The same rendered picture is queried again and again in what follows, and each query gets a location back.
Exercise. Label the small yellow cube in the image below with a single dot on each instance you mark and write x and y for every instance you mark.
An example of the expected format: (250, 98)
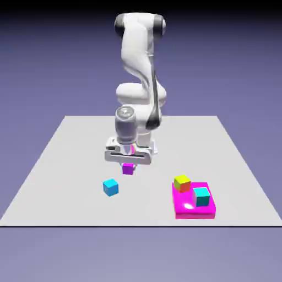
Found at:
(182, 183)

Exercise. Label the small blue cube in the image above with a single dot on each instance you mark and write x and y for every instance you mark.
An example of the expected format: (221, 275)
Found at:
(110, 187)

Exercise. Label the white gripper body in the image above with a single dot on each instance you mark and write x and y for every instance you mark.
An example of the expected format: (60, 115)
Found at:
(141, 159)

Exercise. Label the small purple cube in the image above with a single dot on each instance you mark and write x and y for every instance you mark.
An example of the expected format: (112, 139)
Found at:
(127, 169)

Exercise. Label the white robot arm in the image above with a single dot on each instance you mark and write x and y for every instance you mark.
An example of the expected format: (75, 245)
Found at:
(134, 55)

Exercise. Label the large magenta box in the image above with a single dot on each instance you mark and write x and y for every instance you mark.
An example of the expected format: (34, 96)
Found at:
(189, 209)

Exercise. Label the small teal cube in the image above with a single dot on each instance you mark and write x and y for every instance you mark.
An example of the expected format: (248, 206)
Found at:
(201, 196)

